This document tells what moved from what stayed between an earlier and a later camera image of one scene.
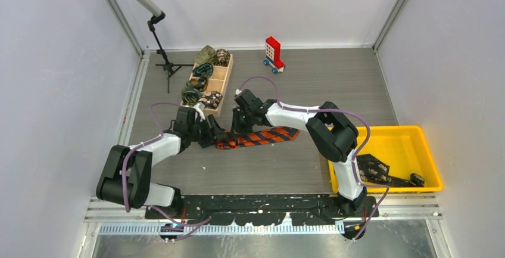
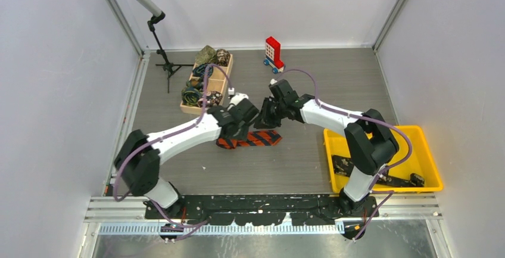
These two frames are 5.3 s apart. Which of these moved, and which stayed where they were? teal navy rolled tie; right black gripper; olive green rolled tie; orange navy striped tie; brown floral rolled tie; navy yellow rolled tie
Moved: orange navy striped tie; right black gripper
Stayed: olive green rolled tie; brown floral rolled tie; teal navy rolled tie; navy yellow rolled tie
